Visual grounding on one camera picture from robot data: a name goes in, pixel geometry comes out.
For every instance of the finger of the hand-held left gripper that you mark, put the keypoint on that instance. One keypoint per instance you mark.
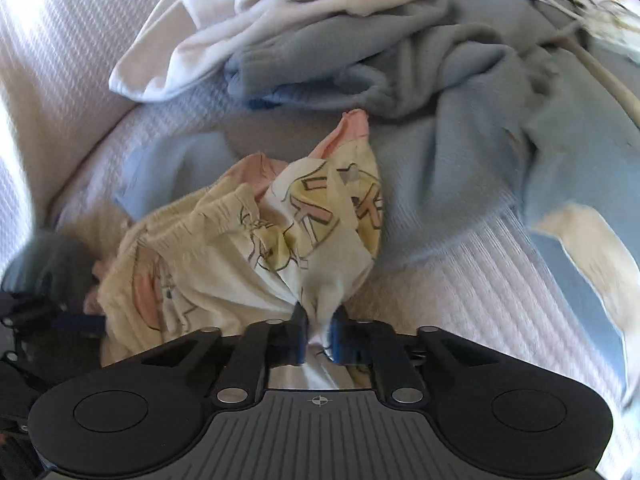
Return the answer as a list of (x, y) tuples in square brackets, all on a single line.
[(80, 324)]

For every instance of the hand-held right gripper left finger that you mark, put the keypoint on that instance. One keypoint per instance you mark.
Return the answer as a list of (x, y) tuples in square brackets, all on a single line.
[(299, 340)]

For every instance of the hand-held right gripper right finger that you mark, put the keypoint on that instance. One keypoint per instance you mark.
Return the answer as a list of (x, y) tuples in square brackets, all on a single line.
[(337, 342)]

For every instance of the cartoon print cream pajama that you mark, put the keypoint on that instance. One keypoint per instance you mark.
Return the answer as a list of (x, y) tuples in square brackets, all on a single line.
[(225, 260)]

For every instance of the blue ribbed knit garment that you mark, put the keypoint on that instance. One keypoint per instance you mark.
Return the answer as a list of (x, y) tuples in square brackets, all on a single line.
[(265, 99)]

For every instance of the white fleece garment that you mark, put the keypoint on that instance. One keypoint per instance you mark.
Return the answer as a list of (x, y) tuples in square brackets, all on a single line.
[(210, 35)]

